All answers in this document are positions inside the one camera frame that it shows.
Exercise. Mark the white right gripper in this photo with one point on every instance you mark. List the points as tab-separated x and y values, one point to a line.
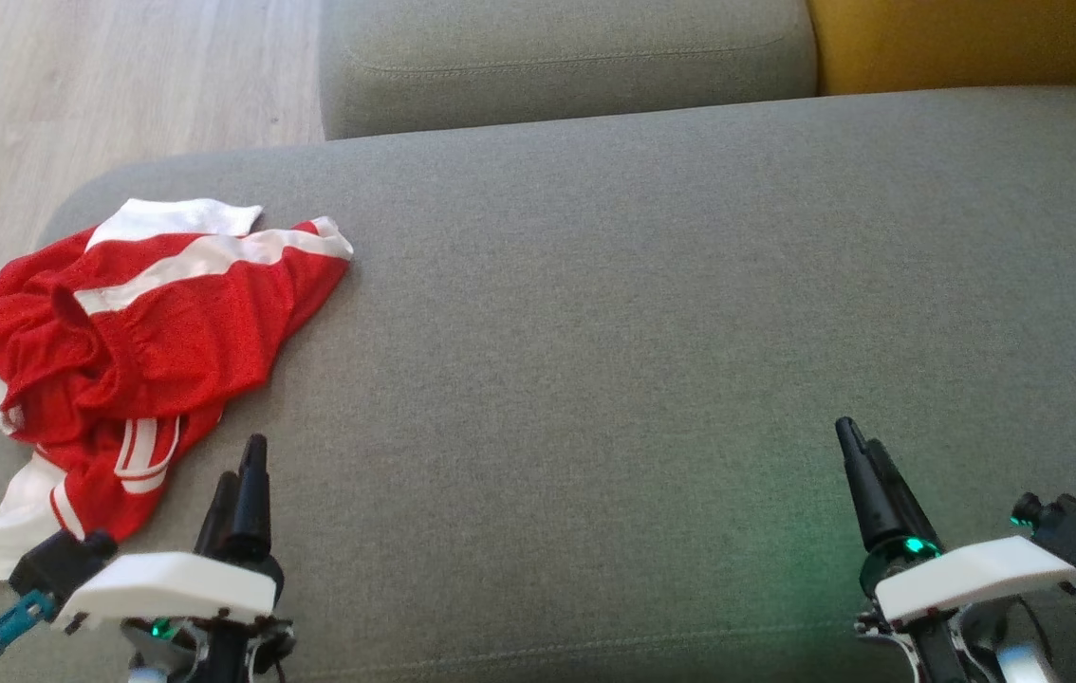
965	574

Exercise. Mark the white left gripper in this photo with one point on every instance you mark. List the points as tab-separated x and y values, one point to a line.
168	588

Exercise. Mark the red number 23 basketball jersey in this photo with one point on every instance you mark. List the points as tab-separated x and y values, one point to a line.
92	484

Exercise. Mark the yellow and grey sofa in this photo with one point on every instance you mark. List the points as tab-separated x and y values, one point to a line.
595	379

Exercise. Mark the large yellow sofa backrest cushion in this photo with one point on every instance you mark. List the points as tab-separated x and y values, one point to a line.
965	43

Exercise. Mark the grey sofa seat cushion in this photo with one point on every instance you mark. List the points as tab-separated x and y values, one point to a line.
566	66

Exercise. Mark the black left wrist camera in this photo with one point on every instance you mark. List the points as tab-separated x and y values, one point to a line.
59	564

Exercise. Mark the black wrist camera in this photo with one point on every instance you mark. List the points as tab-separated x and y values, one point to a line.
1074	531
59	564

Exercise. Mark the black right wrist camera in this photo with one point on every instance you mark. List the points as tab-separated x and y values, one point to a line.
1074	531

